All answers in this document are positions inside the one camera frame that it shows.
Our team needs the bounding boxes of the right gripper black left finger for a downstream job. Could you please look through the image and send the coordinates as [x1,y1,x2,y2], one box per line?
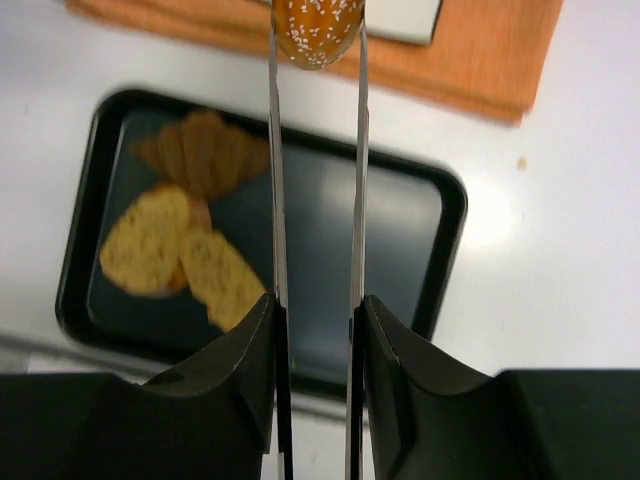
[1,295,275,479]

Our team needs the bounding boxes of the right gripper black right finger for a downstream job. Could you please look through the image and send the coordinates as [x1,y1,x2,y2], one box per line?
[364,296,639,479]

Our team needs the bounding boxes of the metal tongs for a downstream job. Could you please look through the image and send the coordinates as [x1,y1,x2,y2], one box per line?
[269,15,369,479]

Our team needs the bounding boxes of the sesame bread roll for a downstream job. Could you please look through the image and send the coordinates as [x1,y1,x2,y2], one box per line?
[271,0,365,70]

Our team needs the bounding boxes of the right bread slice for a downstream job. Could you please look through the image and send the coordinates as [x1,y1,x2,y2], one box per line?
[180,229,266,332]

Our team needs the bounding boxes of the bread slice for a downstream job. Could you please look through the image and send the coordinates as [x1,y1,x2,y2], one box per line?
[180,229,266,332]
[99,184,212,298]

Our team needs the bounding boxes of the left bread slice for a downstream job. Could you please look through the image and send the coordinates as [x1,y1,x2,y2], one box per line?
[99,184,212,298]

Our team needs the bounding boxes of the black baking tray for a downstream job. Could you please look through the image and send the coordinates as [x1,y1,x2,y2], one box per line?
[56,89,467,398]

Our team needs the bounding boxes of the brown croissant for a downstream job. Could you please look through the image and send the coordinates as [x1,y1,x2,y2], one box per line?
[132,110,270,201]

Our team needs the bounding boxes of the orange cloth placemat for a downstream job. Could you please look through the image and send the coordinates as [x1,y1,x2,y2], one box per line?
[66,0,562,124]

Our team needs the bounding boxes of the white square plate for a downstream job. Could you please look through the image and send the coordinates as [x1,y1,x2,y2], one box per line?
[365,0,442,45]

